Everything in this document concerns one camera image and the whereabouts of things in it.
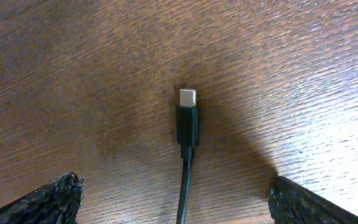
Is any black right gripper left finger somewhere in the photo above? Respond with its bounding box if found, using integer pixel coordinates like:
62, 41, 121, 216
0, 172, 85, 224

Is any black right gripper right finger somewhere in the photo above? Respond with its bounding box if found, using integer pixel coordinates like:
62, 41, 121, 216
267, 176, 358, 224

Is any thin black charger cable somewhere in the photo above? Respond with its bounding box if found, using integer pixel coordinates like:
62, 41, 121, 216
175, 88, 200, 224

